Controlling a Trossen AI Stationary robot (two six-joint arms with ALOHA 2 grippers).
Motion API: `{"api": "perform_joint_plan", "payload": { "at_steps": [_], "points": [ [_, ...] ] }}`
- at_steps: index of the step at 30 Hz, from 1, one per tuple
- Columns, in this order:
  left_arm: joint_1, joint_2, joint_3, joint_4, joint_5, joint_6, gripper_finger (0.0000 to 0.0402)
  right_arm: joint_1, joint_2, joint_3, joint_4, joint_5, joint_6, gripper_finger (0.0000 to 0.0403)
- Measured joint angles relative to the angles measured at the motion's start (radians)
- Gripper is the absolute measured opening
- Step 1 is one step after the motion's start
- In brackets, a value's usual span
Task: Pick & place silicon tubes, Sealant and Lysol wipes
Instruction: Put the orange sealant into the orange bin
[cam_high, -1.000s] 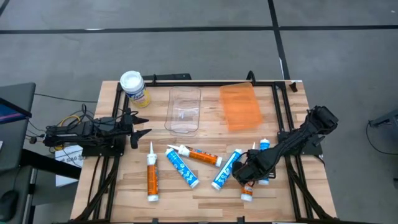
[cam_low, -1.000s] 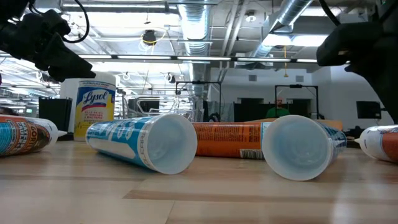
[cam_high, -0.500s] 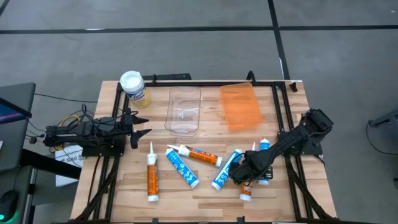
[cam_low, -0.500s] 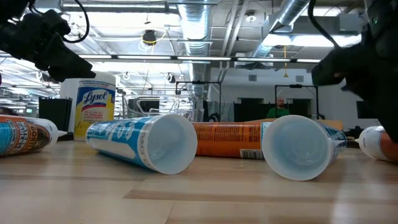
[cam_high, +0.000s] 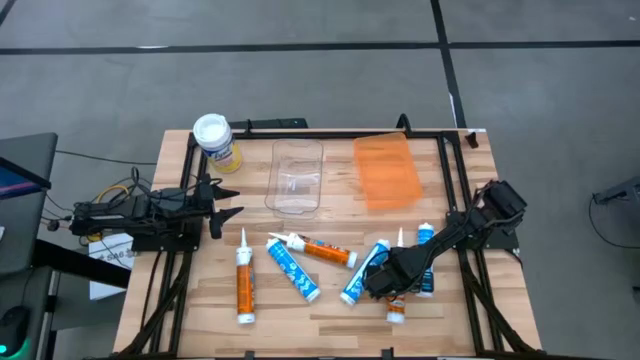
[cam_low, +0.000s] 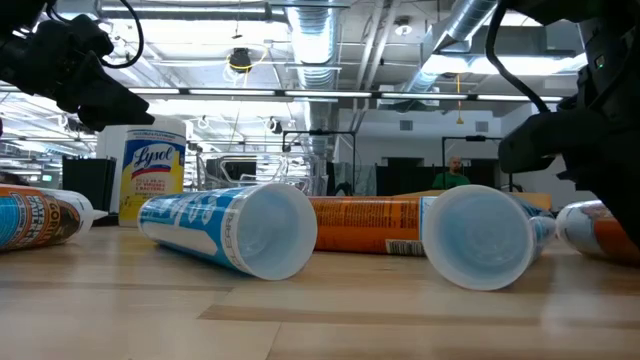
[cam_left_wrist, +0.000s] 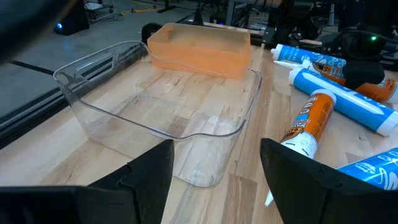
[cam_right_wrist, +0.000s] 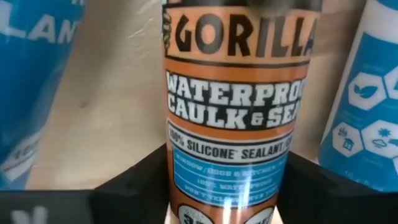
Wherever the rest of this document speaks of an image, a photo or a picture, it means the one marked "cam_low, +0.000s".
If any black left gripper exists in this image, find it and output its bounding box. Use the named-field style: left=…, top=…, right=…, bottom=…
left=0, top=13, right=157, bottom=133

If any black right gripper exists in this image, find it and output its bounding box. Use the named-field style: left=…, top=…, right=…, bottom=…
left=497, top=18, right=640, bottom=252

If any orange Gorilla sealant tube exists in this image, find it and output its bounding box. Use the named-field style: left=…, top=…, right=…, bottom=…
left=555, top=199, right=640, bottom=267
left=0, top=183, right=109, bottom=252
left=308, top=195, right=439, bottom=257

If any blue silicone caulk tube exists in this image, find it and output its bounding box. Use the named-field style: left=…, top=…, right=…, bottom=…
left=421, top=184, right=557, bottom=292
left=137, top=182, right=319, bottom=282

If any Lysol wipes canister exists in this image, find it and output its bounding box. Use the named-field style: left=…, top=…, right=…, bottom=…
left=118, top=117, right=187, bottom=229

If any orange plastic tray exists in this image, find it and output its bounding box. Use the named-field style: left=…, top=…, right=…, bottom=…
left=399, top=188, right=553, bottom=211

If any black bin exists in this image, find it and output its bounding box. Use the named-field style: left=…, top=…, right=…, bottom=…
left=62, top=156, right=118, bottom=212

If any person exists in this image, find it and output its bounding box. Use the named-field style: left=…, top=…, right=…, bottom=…
left=431, top=155, right=472, bottom=191

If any black hanging ceiling device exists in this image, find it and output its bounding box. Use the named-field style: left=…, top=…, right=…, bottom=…
left=228, top=47, right=254, bottom=72

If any clear plastic tray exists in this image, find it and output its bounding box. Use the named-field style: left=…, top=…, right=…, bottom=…
left=194, top=153, right=314, bottom=196

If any long ceiling light strip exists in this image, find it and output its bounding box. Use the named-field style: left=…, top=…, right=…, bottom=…
left=128, top=88, right=566, bottom=102

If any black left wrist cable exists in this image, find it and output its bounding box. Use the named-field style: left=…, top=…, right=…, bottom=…
left=99, top=0, right=146, bottom=70

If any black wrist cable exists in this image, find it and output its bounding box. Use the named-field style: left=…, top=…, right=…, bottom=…
left=99, top=0, right=146, bottom=70
left=484, top=0, right=552, bottom=114

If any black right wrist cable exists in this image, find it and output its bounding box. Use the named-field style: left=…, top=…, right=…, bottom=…
left=484, top=0, right=552, bottom=114

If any silver ventilation duct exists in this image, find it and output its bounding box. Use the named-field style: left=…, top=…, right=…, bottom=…
left=285, top=0, right=342, bottom=132
left=399, top=0, right=501, bottom=94

